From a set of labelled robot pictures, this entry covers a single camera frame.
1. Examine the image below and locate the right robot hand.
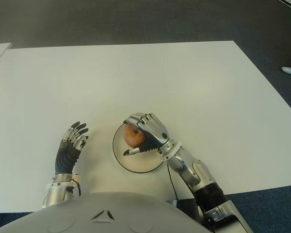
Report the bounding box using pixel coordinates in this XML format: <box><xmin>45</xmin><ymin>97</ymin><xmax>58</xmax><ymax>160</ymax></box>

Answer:
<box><xmin>122</xmin><ymin>112</ymin><xmax>171</xmax><ymax>157</ymax></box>

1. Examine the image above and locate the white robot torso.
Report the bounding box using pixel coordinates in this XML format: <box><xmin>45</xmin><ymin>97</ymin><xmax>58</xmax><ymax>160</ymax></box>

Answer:
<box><xmin>0</xmin><ymin>191</ymin><xmax>209</xmax><ymax>233</ymax></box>

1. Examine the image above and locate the white plate with black rim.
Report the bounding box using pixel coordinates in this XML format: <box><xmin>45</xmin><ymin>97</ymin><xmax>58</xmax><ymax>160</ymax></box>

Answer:
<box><xmin>112</xmin><ymin>122</ymin><xmax>163</xmax><ymax>173</ymax></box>

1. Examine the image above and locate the black cable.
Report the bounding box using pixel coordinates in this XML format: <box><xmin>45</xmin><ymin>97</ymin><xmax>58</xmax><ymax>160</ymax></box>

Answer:
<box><xmin>166</xmin><ymin>165</ymin><xmax>179</xmax><ymax>200</ymax></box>

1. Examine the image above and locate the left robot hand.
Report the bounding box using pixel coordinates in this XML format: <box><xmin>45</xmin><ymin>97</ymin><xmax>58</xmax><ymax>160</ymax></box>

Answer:
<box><xmin>54</xmin><ymin>121</ymin><xmax>89</xmax><ymax>175</ymax></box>

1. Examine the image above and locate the red yellow apple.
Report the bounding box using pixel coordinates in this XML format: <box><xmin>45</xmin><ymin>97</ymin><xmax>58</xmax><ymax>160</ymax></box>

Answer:
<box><xmin>123</xmin><ymin>123</ymin><xmax>146</xmax><ymax>149</ymax></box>

